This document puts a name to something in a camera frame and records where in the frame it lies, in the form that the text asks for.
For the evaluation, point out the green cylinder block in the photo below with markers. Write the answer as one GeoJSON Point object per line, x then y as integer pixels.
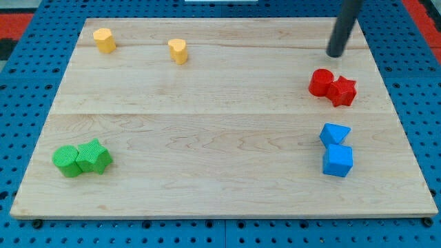
{"type": "Point", "coordinates": [64, 158]}

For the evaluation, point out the wooden board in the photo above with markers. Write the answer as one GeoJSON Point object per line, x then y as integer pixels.
{"type": "Point", "coordinates": [233, 133]}

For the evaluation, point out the red star block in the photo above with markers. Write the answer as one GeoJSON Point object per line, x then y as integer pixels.
{"type": "Point", "coordinates": [342, 91]}

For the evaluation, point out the blue cube block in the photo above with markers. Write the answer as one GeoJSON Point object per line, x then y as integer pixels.
{"type": "Point", "coordinates": [337, 160]}

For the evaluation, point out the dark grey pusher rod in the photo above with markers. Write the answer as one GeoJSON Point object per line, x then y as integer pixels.
{"type": "Point", "coordinates": [344, 24]}

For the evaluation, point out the yellow hexagon block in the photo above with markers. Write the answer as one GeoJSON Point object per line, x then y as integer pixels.
{"type": "Point", "coordinates": [104, 40]}

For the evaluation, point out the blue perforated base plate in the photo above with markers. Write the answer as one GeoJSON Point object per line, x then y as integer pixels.
{"type": "Point", "coordinates": [31, 76]}

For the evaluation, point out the blue triangle block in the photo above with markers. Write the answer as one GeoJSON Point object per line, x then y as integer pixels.
{"type": "Point", "coordinates": [333, 134]}

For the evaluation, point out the green star block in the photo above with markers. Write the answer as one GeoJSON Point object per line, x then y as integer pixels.
{"type": "Point", "coordinates": [93, 157]}

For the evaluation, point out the yellow heart block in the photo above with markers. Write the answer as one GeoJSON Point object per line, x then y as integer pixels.
{"type": "Point", "coordinates": [178, 50]}

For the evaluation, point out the red cylinder block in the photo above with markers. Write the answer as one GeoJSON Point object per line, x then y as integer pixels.
{"type": "Point", "coordinates": [320, 82]}

